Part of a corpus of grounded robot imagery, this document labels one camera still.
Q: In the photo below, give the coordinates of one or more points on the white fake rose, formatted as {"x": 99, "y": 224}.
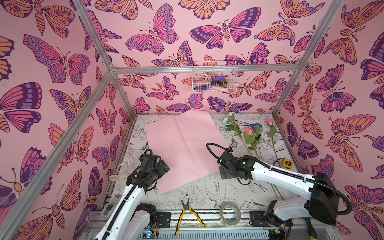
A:
{"x": 232, "y": 126}

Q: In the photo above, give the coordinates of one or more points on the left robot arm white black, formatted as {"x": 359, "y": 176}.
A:
{"x": 117, "y": 224}

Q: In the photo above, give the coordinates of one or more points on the pink orange fake rose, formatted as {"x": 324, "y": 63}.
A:
{"x": 252, "y": 138}

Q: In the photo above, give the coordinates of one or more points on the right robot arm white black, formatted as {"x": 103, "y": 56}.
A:
{"x": 317, "y": 198}

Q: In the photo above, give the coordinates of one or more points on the blue fake rose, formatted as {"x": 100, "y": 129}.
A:
{"x": 257, "y": 127}

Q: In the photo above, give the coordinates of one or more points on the black yellow screwdriver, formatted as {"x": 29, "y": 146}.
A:
{"x": 311, "y": 231}

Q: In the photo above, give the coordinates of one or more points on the white wire basket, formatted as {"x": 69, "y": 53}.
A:
{"x": 220, "y": 78}

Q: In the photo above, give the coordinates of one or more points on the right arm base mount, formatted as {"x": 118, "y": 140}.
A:
{"x": 258, "y": 219}

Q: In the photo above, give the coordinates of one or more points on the aluminium front rail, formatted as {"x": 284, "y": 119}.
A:
{"x": 192, "y": 230}

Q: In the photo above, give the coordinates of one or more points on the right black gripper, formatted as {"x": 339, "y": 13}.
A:
{"x": 226, "y": 165}

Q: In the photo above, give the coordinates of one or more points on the cream ribbon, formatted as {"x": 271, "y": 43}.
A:
{"x": 120, "y": 177}

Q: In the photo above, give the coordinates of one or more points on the purple pink wrapping paper sheet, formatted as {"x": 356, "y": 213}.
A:
{"x": 181, "y": 142}

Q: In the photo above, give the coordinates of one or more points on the yellow tape measure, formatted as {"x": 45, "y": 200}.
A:
{"x": 284, "y": 163}

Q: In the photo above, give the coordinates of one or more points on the clear tape roll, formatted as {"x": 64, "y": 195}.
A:
{"x": 230, "y": 214}

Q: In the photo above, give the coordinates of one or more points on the small pink fake rose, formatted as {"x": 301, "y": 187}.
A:
{"x": 271, "y": 133}

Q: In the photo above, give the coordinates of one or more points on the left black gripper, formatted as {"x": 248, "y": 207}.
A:
{"x": 161, "y": 170}

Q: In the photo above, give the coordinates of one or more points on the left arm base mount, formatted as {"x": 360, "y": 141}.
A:
{"x": 161, "y": 220}

